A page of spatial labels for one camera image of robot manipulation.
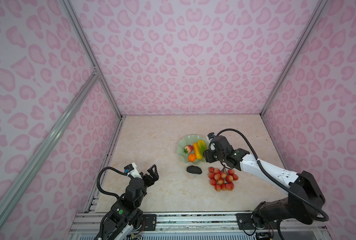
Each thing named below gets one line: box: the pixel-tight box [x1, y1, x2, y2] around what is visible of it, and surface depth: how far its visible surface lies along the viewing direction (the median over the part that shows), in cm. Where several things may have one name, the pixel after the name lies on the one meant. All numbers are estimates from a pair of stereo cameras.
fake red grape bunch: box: [208, 165, 239, 192], surface depth 86 cm
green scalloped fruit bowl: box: [176, 134, 209, 166], surface depth 100 cm
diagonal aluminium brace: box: [0, 71, 100, 226], surface depth 69 cm
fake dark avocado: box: [186, 165, 203, 175], surface depth 89 cm
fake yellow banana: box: [193, 140, 206, 160], surface depth 97 cm
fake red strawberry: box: [183, 144, 194, 154], surface depth 98 cm
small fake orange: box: [188, 153, 196, 162], surface depth 95 cm
